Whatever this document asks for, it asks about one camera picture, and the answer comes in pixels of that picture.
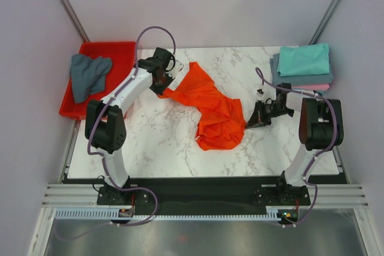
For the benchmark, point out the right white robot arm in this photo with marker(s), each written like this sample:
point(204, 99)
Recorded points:
point(320, 130)

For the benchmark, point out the orange t shirt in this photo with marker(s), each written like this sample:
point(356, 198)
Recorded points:
point(222, 124)

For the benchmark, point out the aluminium frame rail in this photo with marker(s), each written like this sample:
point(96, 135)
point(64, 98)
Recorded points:
point(348, 196)

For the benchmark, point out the white slotted cable duct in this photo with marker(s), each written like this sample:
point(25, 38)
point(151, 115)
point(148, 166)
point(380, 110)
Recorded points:
point(129, 213)

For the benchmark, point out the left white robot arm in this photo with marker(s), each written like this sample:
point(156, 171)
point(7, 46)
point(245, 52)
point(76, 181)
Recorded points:
point(105, 127)

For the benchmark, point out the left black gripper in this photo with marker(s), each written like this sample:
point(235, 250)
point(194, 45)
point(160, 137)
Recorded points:
point(170, 78)

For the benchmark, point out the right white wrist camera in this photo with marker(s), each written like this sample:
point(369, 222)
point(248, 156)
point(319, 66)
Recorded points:
point(263, 98)

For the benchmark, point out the teal folded t shirt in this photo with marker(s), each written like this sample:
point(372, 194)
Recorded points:
point(304, 61)

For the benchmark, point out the red plastic bin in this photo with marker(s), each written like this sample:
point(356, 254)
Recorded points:
point(122, 56)

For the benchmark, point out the pink folded t shirt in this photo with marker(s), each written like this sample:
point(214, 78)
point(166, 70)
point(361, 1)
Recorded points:
point(320, 88)

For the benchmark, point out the grey crumpled t shirt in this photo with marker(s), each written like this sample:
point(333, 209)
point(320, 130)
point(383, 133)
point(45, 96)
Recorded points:
point(88, 76)

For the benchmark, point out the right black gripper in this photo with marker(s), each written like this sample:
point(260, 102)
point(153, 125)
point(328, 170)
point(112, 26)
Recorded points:
point(258, 119)

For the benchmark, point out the grey-blue folded t shirt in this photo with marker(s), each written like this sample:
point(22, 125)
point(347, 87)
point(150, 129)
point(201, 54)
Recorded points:
point(297, 80)

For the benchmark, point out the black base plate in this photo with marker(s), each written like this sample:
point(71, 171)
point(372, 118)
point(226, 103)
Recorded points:
point(197, 195)

